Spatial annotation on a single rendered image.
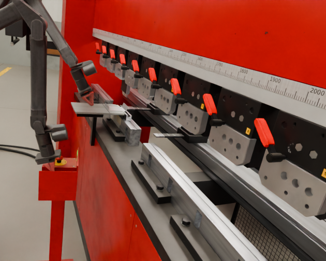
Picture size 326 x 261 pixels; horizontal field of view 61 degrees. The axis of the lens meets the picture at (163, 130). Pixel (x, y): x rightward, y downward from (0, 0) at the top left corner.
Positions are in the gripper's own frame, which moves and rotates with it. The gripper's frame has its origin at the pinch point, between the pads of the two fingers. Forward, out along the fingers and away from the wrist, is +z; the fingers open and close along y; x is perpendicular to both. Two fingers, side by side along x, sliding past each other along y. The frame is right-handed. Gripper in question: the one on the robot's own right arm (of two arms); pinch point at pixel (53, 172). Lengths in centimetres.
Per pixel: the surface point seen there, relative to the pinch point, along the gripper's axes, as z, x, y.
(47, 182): 2.1, -4.5, -2.5
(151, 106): -10, 40, 56
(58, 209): 22.3, 2.5, -2.9
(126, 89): -25, 33, 41
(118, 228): 20.6, -22.7, 24.1
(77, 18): -64, 118, 21
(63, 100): -3, 117, -3
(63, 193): 9.3, -4.5, 2.7
